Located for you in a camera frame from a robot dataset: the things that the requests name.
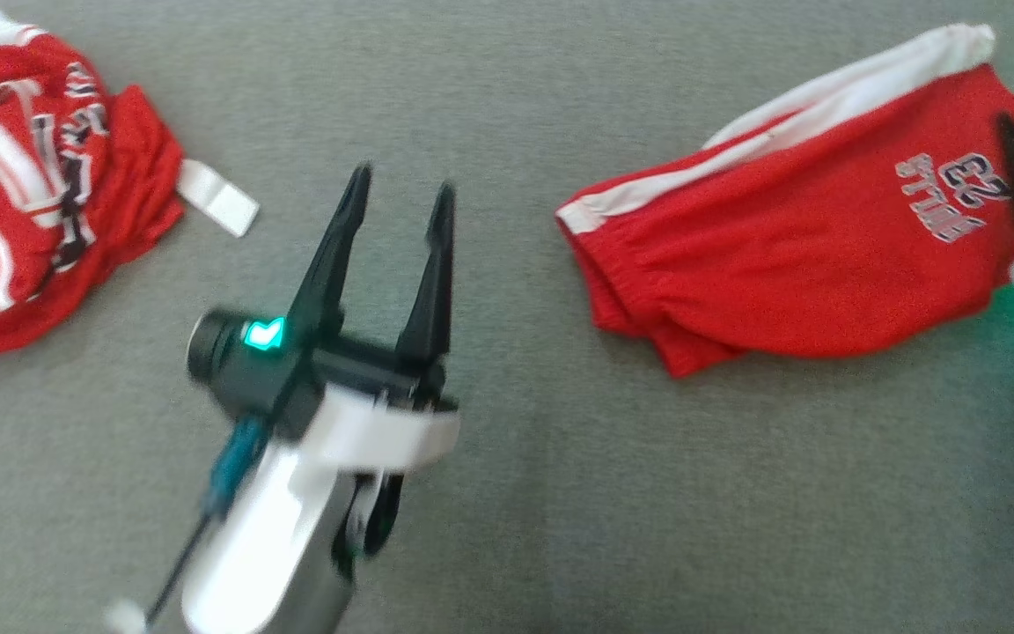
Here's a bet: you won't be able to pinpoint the red basketball jersey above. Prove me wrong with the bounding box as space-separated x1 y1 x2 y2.
0 9 260 388

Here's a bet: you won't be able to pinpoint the grey fabric sofa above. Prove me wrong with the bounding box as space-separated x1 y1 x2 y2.
0 0 1014 634

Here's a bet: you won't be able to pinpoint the black cable teal connector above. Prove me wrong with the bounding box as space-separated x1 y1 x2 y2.
144 418 268 628

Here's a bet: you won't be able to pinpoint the red basketball shorts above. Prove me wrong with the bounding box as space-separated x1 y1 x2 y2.
555 24 1014 380

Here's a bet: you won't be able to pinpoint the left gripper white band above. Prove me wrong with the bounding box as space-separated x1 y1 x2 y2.
285 163 462 474

